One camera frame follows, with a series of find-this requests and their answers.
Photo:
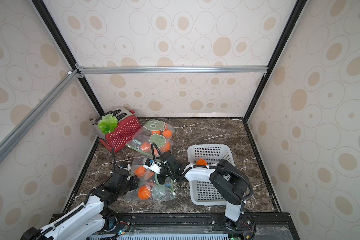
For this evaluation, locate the black corner frame post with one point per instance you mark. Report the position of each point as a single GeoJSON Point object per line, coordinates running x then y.
{"type": "Point", "coordinates": [286, 33]}

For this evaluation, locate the aluminium rear cross bar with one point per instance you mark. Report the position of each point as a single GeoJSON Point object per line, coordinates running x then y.
{"type": "Point", "coordinates": [173, 70]}

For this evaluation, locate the green plastic lettuce leaf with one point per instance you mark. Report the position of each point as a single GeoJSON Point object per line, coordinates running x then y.
{"type": "Point", "coordinates": [107, 124]}

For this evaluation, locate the black left corner post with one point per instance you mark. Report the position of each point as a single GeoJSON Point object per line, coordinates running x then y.
{"type": "Point", "coordinates": [52, 27]}

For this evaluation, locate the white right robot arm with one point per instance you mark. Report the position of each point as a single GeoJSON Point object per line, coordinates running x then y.
{"type": "Point", "coordinates": [232, 185]}

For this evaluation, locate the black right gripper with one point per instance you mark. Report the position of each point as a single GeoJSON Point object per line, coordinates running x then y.
{"type": "Point", "coordinates": [162, 169]}

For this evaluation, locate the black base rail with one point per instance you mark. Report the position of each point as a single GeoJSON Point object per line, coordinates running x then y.
{"type": "Point", "coordinates": [191, 226]}

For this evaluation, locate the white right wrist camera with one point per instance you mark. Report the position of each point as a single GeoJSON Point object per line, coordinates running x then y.
{"type": "Point", "coordinates": [153, 165]}

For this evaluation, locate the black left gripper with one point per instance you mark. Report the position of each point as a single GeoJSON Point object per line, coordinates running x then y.
{"type": "Point", "coordinates": [134, 178]}

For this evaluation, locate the orange fruit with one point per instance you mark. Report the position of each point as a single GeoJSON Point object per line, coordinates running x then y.
{"type": "Point", "coordinates": [201, 162]}

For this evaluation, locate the aluminium left side bar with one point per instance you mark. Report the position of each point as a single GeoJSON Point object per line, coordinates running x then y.
{"type": "Point", "coordinates": [14, 137]}

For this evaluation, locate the red polka-dot toaster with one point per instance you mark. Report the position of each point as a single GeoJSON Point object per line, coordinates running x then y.
{"type": "Point", "coordinates": [128, 125]}

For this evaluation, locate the white perforated plastic basket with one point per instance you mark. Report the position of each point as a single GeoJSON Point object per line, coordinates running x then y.
{"type": "Point", "coordinates": [202, 191]}

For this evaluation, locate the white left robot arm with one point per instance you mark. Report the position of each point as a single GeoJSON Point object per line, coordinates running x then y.
{"type": "Point", "coordinates": [92, 215]}

